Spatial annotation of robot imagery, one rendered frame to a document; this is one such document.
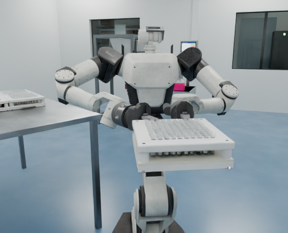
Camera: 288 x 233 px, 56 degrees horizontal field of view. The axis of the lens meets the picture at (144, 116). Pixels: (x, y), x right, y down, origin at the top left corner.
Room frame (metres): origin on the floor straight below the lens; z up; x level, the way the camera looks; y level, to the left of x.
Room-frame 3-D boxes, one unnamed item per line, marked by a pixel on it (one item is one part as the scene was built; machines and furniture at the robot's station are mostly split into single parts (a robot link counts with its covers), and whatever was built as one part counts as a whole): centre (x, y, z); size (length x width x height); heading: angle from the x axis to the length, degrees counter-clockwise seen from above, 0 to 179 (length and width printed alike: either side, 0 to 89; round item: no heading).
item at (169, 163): (0.75, -0.09, 0.98); 0.24 x 0.24 x 0.02; 6
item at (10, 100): (1.99, 0.91, 0.92); 0.25 x 0.24 x 0.02; 128
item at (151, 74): (1.43, -0.02, 1.12); 0.34 x 0.30 x 0.36; 95
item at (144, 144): (0.75, -0.10, 1.03); 0.25 x 0.24 x 0.02; 96
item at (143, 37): (1.37, -0.02, 1.32); 0.10 x 0.07 x 0.09; 95
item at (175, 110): (0.96, -0.15, 1.03); 0.12 x 0.10 x 0.13; 178
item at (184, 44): (3.73, -0.60, 1.07); 0.23 x 0.10 x 0.62; 71
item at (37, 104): (1.99, 0.91, 0.87); 0.24 x 0.24 x 0.02; 38
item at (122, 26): (6.71, 0.67, 1.43); 1.32 x 0.01 x 1.11; 71
